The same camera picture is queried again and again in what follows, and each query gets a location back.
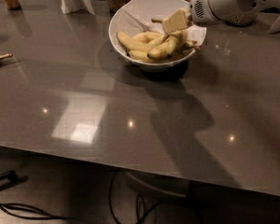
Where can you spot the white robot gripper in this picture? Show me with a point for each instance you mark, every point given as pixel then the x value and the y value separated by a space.
pixel 215 7

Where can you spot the curved yellow banana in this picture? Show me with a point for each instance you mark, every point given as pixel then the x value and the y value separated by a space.
pixel 175 39

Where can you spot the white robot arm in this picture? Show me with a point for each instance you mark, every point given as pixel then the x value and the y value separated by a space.
pixel 263 4

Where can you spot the white ceramic bowl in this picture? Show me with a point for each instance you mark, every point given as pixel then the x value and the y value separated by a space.
pixel 152 9

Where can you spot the back yellow banana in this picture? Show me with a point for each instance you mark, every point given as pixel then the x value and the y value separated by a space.
pixel 148 37

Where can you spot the middle yellow banana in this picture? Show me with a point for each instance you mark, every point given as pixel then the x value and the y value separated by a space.
pixel 160 52

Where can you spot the white paper napkin in bowl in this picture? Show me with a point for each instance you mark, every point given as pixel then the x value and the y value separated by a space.
pixel 129 19

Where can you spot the left long yellow banana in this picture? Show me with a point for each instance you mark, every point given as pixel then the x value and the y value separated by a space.
pixel 130 44

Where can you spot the bottom yellow banana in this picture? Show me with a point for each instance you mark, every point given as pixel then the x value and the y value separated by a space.
pixel 142 56

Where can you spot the glass jar of chickpeas right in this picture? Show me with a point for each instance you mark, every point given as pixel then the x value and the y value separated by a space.
pixel 242 20

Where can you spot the black bar on floor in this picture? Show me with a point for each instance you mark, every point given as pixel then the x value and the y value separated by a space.
pixel 11 178

